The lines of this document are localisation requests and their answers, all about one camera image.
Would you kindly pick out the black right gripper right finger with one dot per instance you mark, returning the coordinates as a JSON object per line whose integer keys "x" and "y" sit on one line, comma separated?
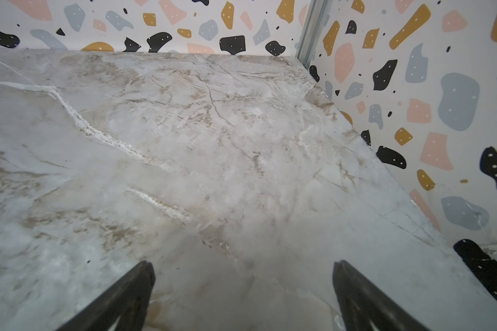
{"x": 364, "y": 306}

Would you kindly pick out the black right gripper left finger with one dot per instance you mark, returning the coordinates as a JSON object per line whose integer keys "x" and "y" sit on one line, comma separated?
{"x": 123, "y": 306}

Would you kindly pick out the aluminium right corner post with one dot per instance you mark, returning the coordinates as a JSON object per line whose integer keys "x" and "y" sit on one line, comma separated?
{"x": 311, "y": 31}

